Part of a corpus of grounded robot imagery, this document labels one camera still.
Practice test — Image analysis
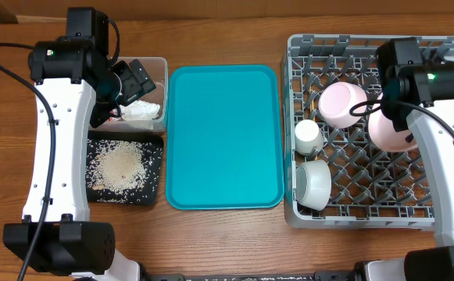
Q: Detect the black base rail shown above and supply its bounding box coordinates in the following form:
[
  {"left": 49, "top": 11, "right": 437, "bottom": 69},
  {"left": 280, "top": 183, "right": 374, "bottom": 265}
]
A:
[{"left": 145, "top": 270, "right": 364, "bottom": 281}]

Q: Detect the large pink plate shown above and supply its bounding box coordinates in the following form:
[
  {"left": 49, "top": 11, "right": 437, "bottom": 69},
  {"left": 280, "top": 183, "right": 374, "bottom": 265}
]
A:
[{"left": 367, "top": 110, "right": 418, "bottom": 152}]

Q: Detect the red snack wrapper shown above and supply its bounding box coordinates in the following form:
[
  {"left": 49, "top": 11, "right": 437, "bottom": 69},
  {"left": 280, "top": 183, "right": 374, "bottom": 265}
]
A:
[{"left": 109, "top": 108, "right": 121, "bottom": 118}]

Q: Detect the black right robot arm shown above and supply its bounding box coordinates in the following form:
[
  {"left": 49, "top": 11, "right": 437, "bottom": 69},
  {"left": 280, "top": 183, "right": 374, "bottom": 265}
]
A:
[{"left": 349, "top": 37, "right": 454, "bottom": 281}]

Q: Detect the grey dishwasher rack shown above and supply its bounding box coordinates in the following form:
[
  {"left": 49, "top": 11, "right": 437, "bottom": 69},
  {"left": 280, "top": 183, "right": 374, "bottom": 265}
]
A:
[{"left": 283, "top": 34, "right": 434, "bottom": 231}]

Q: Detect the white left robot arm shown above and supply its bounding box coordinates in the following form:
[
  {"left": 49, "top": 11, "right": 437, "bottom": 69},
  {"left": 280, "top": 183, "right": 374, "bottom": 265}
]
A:
[{"left": 3, "top": 7, "right": 155, "bottom": 280}]

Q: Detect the cooked white rice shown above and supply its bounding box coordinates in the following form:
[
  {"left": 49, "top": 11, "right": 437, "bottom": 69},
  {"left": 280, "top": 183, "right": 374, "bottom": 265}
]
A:
[{"left": 85, "top": 139, "right": 162, "bottom": 204}]

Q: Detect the teal serving tray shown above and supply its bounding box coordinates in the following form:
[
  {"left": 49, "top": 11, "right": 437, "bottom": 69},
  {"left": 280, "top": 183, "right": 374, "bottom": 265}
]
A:
[{"left": 166, "top": 65, "right": 284, "bottom": 211}]

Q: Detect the grey rice bowl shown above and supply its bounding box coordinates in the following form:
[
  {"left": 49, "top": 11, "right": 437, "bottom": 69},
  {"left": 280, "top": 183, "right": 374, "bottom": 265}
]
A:
[{"left": 295, "top": 160, "right": 332, "bottom": 211}]

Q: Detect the black food waste tray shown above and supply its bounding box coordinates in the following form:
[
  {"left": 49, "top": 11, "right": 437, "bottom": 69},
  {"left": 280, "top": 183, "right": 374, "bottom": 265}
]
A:
[{"left": 84, "top": 130, "right": 165, "bottom": 207}]

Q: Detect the small pink bowl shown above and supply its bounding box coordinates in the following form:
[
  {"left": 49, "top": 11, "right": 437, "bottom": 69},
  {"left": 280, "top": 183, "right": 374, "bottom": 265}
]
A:
[{"left": 318, "top": 82, "right": 367, "bottom": 129}]

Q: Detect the white paper cup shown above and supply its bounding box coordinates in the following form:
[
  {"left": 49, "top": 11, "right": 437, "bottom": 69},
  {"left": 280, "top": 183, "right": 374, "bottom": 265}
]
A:
[{"left": 295, "top": 119, "right": 324, "bottom": 156}]

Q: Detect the clear plastic waste bin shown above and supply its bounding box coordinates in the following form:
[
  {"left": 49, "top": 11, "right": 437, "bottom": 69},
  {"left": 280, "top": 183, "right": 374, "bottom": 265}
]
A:
[{"left": 90, "top": 57, "right": 169, "bottom": 133}]

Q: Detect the white napkin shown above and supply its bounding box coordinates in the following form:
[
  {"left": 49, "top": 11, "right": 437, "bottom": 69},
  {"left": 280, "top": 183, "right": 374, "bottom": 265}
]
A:
[{"left": 120, "top": 100, "right": 161, "bottom": 121}]

